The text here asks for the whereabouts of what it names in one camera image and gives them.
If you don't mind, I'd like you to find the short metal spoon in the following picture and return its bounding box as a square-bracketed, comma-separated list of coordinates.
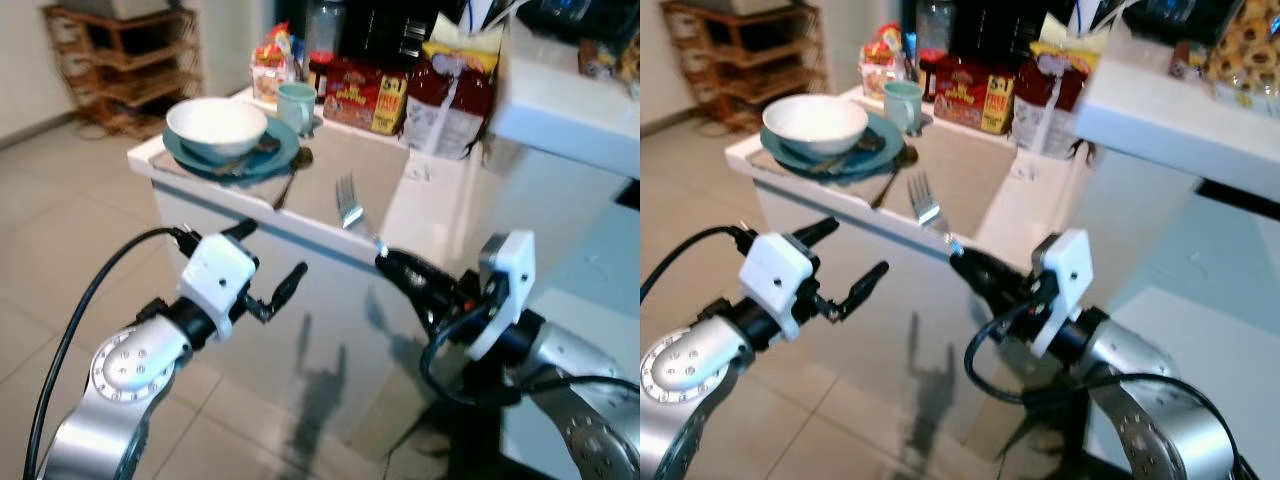
[806, 132, 887, 177]
[208, 136, 284, 180]

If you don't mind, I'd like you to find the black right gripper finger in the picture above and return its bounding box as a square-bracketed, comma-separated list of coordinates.
[950, 244, 1017, 281]
[375, 248, 447, 285]
[388, 268, 443, 313]
[962, 264, 1013, 307]

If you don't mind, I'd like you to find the long metal spoon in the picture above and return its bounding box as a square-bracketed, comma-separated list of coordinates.
[271, 145, 316, 212]
[869, 143, 922, 210]

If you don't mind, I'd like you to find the silver metal fork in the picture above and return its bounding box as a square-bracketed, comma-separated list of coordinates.
[334, 174, 387, 257]
[904, 170, 965, 253]

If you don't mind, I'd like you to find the black kitchen appliance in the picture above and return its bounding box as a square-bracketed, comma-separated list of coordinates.
[340, 0, 446, 73]
[950, 0, 1053, 65]

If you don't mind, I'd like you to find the yellow and red snack pack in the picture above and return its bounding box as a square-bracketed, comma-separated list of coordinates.
[249, 22, 300, 107]
[857, 22, 907, 102]

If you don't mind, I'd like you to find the clear glass jar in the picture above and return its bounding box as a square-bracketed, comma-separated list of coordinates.
[304, 0, 347, 59]
[914, 0, 957, 55]

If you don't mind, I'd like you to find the wooden shelf rack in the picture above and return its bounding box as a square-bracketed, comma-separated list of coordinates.
[659, 0, 827, 137]
[41, 0, 207, 141]

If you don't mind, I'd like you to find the red and yellow food box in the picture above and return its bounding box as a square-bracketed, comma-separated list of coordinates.
[931, 66, 1017, 135]
[321, 64, 410, 137]

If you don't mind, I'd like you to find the red and white food bag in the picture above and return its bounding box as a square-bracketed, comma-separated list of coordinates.
[1011, 36, 1093, 162]
[404, 38, 503, 162]

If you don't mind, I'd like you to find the teal ceramic mug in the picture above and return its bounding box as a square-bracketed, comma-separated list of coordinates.
[275, 81, 320, 137]
[881, 79, 927, 137]

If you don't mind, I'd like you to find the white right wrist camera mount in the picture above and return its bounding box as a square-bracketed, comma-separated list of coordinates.
[467, 230, 537, 362]
[1030, 228, 1094, 359]

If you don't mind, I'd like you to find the teal ceramic plate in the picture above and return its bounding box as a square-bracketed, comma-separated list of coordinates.
[759, 111, 907, 180]
[161, 114, 302, 181]

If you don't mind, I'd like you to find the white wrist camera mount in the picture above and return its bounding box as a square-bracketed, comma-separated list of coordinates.
[467, 230, 537, 362]
[738, 232, 824, 317]
[1030, 228, 1094, 359]
[178, 232, 260, 324]

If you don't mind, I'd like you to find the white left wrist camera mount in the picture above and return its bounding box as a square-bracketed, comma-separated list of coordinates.
[178, 232, 260, 324]
[738, 232, 824, 317]

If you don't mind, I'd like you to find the white ceramic bowl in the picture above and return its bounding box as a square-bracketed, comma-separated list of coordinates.
[165, 97, 270, 162]
[762, 93, 870, 159]

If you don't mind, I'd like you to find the beige placemat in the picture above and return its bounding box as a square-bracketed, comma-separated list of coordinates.
[176, 124, 413, 243]
[786, 122, 1025, 243]

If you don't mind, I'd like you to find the clear bag of cookies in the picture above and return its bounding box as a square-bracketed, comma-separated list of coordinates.
[614, 30, 641, 87]
[1203, 0, 1280, 93]

